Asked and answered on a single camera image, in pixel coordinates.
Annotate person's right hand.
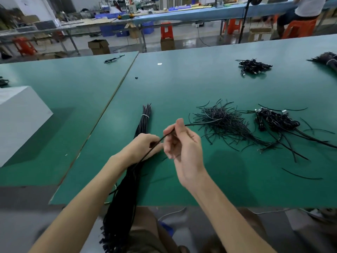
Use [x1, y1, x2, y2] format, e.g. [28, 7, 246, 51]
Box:
[162, 118, 207, 190]

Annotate person's left hand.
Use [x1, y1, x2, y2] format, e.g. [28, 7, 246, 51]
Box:
[116, 132, 165, 170]

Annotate long black cable bundle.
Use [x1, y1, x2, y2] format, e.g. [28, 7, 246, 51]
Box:
[100, 104, 153, 253]

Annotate pile of black wire ties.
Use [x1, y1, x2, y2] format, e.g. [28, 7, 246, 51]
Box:
[190, 100, 275, 151]

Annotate small cable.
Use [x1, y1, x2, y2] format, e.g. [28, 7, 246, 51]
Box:
[104, 54, 126, 64]

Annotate small pile of knotted cables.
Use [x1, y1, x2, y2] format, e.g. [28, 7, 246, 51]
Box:
[236, 58, 273, 77]

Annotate large heap of black cables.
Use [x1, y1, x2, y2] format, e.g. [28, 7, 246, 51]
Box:
[308, 51, 337, 72]

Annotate person's right forearm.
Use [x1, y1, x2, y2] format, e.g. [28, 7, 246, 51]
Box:
[189, 174, 277, 253]

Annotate person's left forearm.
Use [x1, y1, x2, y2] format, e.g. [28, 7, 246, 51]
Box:
[29, 155, 130, 253]

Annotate person's brown shorts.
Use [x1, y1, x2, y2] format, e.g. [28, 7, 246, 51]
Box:
[126, 207, 180, 253]

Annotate blue plastic item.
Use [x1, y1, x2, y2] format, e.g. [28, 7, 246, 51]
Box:
[160, 221, 176, 238]

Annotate small cardboard box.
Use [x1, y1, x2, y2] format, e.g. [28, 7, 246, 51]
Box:
[160, 38, 176, 51]

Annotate open cardboard box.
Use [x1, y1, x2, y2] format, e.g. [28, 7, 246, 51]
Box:
[87, 39, 111, 56]

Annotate large white box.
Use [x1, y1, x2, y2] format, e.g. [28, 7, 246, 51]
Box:
[0, 86, 53, 168]

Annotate red plastic stool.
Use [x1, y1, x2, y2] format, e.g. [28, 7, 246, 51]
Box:
[160, 22, 175, 40]

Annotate orange plastic stool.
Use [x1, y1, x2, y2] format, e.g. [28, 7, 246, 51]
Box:
[13, 38, 38, 56]
[282, 19, 318, 39]
[227, 18, 243, 35]

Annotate long blue workbench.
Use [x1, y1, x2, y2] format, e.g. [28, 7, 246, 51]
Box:
[95, 0, 337, 23]

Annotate black fan on stand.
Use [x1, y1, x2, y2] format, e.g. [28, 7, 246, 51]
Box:
[238, 0, 264, 44]

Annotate loose black wire tie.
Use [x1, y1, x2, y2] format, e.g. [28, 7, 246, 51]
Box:
[300, 118, 315, 136]
[305, 128, 336, 135]
[282, 167, 323, 181]

